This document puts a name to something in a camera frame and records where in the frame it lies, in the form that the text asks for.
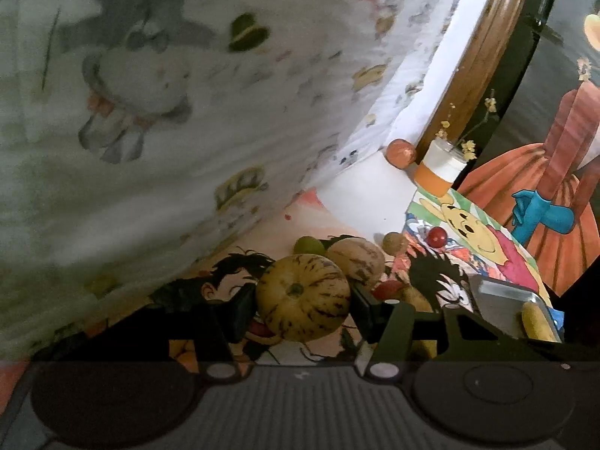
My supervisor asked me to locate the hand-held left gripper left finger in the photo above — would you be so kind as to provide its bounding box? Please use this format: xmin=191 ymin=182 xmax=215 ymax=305
xmin=58 ymin=285 xmax=257 ymax=380

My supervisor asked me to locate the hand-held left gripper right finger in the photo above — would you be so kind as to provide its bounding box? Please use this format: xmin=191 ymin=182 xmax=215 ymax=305
xmin=351 ymin=283 xmax=569 ymax=380

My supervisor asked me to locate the large striped yellow melon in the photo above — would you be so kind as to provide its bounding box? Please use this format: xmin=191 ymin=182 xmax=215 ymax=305
xmin=255 ymin=254 xmax=352 ymax=342

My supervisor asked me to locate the green round fruit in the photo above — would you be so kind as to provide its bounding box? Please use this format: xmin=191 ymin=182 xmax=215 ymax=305
xmin=294 ymin=235 xmax=327 ymax=257

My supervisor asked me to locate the metal tray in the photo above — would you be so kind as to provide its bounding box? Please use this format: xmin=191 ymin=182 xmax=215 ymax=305
xmin=469 ymin=276 xmax=564 ymax=343

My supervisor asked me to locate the red fruit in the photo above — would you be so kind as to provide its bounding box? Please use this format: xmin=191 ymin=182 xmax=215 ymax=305
xmin=372 ymin=281 xmax=407 ymax=300

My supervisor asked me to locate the anime boy drawing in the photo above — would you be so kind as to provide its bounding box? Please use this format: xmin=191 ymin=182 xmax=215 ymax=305
xmin=84 ymin=187 xmax=405 ymax=366

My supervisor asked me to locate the yellow-brown fruit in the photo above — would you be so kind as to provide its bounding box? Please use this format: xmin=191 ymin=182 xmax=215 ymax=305
xmin=398 ymin=286 xmax=435 ymax=314

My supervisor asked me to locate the small striped tan melon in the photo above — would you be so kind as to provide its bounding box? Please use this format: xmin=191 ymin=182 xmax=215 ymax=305
xmin=325 ymin=237 xmax=386 ymax=288

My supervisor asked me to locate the small brown round fruit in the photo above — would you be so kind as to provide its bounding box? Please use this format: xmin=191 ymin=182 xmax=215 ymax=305
xmin=382 ymin=232 xmax=409 ymax=254

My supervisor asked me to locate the yellow bear drawing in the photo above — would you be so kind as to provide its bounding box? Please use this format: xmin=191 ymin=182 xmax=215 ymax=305
xmin=403 ymin=190 xmax=554 ymax=302

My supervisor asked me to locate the orange and white cup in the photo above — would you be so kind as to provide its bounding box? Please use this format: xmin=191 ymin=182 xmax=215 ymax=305
xmin=413 ymin=138 xmax=470 ymax=198

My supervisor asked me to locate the yellow flower sprig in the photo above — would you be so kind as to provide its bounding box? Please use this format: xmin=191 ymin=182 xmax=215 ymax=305
xmin=438 ymin=89 xmax=498 ymax=160

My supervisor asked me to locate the orange dress figure poster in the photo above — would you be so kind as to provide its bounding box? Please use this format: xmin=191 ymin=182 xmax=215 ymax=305
xmin=457 ymin=0 xmax=600 ymax=294

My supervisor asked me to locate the white printed blanket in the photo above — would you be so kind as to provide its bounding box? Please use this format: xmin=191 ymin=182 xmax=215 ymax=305
xmin=0 ymin=0 xmax=474 ymax=362

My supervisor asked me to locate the wooden frame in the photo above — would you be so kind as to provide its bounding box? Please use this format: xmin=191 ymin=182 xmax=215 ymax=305
xmin=415 ymin=0 xmax=540 ymax=160

